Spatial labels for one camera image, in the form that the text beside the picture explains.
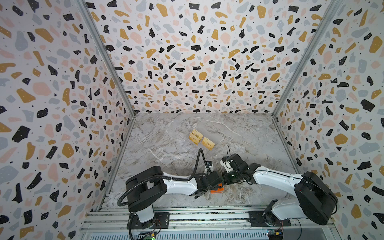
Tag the left aluminium corner post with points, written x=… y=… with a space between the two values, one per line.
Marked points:
x=81 y=5

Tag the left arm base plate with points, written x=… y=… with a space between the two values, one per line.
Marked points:
x=159 y=221

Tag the gold card back right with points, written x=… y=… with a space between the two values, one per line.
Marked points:
x=208 y=143

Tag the orange card holder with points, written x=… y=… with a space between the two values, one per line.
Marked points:
x=217 y=189

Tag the gold card back left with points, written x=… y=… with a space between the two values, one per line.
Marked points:
x=197 y=134

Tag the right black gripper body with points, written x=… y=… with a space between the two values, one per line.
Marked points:
x=229 y=177

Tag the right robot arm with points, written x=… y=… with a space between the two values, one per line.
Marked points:
x=312 y=199

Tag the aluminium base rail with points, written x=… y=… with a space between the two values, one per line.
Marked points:
x=205 y=223

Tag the right aluminium corner post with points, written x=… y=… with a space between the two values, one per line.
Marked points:
x=328 y=16

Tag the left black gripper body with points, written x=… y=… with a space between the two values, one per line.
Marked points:
x=213 y=189

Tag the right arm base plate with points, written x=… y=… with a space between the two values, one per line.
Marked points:
x=262 y=219

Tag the aluminium corner post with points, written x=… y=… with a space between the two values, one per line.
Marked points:
x=81 y=5
x=328 y=16

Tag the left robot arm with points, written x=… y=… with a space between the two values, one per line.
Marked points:
x=143 y=189

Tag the gold card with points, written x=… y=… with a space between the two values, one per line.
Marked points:
x=208 y=143
x=197 y=134
x=194 y=139

